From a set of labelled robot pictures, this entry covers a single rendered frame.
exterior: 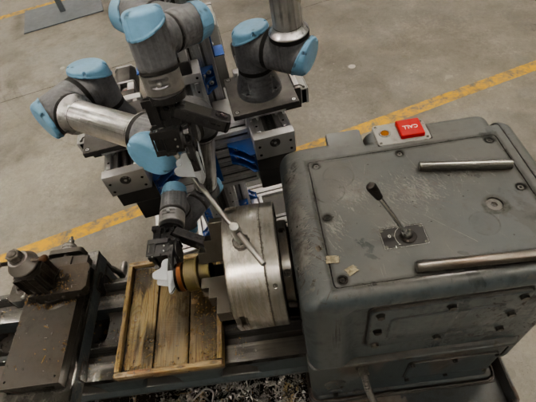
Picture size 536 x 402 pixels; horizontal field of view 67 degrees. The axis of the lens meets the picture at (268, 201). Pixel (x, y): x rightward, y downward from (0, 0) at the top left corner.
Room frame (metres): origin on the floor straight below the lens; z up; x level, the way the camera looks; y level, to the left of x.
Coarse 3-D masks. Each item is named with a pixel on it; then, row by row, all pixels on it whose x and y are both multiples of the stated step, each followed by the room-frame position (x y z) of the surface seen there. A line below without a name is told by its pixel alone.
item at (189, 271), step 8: (176, 264) 0.59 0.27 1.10; (184, 264) 0.57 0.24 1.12; (192, 264) 0.57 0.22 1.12; (200, 264) 0.57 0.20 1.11; (208, 264) 0.57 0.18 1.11; (176, 272) 0.56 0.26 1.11; (184, 272) 0.55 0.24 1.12; (192, 272) 0.55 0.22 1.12; (200, 272) 0.55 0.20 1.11; (208, 272) 0.54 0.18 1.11; (176, 280) 0.54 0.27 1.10; (184, 280) 0.53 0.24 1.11; (192, 280) 0.53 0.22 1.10; (200, 280) 0.53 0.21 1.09; (176, 288) 0.53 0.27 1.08; (184, 288) 0.53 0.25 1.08; (192, 288) 0.52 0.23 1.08; (200, 288) 0.52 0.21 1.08
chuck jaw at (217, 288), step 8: (208, 280) 0.52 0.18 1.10; (216, 280) 0.52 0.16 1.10; (224, 280) 0.51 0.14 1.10; (208, 288) 0.50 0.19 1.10; (216, 288) 0.50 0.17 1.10; (224, 288) 0.49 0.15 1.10; (208, 296) 0.50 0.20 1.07; (216, 296) 0.47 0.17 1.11; (224, 296) 0.47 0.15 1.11; (216, 304) 0.47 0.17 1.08; (224, 304) 0.45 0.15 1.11; (224, 312) 0.43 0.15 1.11; (224, 320) 0.42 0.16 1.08; (240, 320) 0.41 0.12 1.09
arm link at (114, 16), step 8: (112, 0) 0.89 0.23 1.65; (120, 0) 0.88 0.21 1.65; (128, 0) 0.87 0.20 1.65; (136, 0) 0.86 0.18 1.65; (144, 0) 0.86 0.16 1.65; (152, 0) 0.85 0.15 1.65; (160, 0) 0.88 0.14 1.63; (168, 0) 0.91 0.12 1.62; (112, 8) 0.88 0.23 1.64; (120, 8) 0.86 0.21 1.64; (128, 8) 0.85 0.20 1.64; (112, 16) 0.87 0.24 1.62; (112, 24) 0.87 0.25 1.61; (120, 24) 0.86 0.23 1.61
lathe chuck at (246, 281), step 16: (240, 208) 0.64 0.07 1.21; (256, 208) 0.62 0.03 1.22; (224, 224) 0.58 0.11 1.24; (240, 224) 0.57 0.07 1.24; (256, 224) 0.56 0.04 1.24; (224, 240) 0.54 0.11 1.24; (256, 240) 0.52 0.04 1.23; (224, 256) 0.50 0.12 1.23; (240, 256) 0.49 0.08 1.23; (224, 272) 0.47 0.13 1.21; (240, 272) 0.46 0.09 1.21; (256, 272) 0.46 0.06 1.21; (240, 288) 0.44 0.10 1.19; (256, 288) 0.43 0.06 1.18; (240, 304) 0.42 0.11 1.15; (256, 304) 0.41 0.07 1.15; (256, 320) 0.40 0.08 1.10; (272, 320) 0.39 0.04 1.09
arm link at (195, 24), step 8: (168, 8) 0.80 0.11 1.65; (176, 8) 0.79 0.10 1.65; (184, 8) 0.79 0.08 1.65; (192, 8) 0.80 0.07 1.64; (200, 8) 0.81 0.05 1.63; (208, 8) 0.82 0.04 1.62; (176, 16) 0.76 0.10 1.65; (184, 16) 0.77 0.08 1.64; (192, 16) 0.78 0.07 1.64; (200, 16) 0.79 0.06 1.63; (208, 16) 0.80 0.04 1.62; (184, 24) 0.75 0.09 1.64; (192, 24) 0.76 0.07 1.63; (200, 24) 0.78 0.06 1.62; (208, 24) 0.79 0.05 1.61; (184, 32) 0.74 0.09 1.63; (192, 32) 0.76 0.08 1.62; (200, 32) 0.77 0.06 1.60; (208, 32) 0.79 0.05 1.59; (184, 40) 0.74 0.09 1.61; (192, 40) 0.75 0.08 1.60; (200, 40) 0.78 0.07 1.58; (184, 48) 0.74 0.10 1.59
